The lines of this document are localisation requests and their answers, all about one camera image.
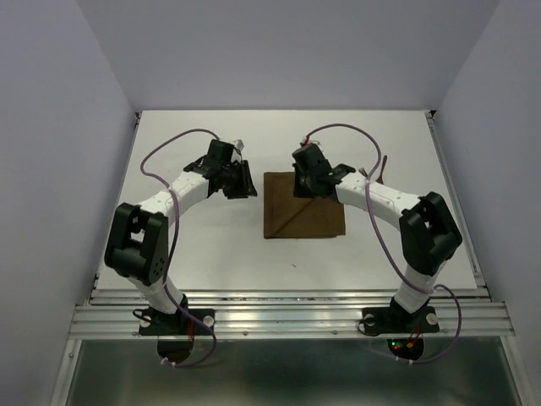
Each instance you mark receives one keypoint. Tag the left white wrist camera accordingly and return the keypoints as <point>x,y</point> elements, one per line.
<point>238,146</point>

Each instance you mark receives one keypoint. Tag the brown wooden spoon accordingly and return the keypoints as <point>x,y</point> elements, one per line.
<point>380,179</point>

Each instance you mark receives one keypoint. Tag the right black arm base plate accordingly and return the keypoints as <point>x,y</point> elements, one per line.
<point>386,320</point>

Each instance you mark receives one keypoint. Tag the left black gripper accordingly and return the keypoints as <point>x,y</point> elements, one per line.
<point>246,187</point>

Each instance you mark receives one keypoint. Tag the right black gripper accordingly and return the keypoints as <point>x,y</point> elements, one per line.
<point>298,191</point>

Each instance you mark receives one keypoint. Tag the brown cloth napkin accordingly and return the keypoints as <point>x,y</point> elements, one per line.
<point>290,217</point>

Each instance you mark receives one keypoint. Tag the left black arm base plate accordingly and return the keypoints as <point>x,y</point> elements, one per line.
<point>186,323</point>

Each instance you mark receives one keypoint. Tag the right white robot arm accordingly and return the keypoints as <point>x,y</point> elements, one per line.
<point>428,231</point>

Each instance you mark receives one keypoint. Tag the aluminium front rail frame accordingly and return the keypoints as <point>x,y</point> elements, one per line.
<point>300,314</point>

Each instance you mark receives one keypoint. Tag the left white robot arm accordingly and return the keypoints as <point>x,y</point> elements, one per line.
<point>138,246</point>

